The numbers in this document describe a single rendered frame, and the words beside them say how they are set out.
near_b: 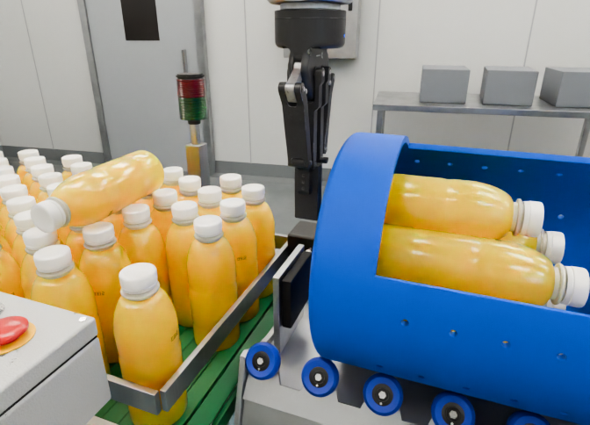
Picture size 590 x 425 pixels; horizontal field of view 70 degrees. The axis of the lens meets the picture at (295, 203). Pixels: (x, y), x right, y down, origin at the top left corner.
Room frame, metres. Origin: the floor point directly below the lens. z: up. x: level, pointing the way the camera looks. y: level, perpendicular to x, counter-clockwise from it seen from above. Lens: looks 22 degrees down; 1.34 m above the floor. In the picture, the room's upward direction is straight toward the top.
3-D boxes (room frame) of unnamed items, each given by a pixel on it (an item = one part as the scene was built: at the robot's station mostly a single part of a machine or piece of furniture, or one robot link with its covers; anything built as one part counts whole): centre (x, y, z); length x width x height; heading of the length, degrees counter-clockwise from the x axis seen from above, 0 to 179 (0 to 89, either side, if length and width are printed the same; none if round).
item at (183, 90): (0.98, 0.23, 1.23); 0.06 x 0.06 x 0.04
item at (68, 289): (0.44, 0.29, 0.99); 0.07 x 0.07 x 0.19
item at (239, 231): (0.60, 0.10, 0.99); 0.07 x 0.07 x 0.19
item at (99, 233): (0.51, 0.26, 1.09); 0.04 x 0.04 x 0.02
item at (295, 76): (0.45, 0.00, 1.30); 0.05 x 0.02 x 0.05; 160
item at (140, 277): (0.40, 0.17, 1.09); 0.04 x 0.04 x 0.02
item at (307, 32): (0.49, -0.02, 1.32); 0.08 x 0.07 x 0.09; 160
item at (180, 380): (0.54, 0.08, 0.96); 0.40 x 0.01 x 0.03; 160
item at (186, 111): (0.98, 0.23, 1.18); 0.06 x 0.06 x 0.05
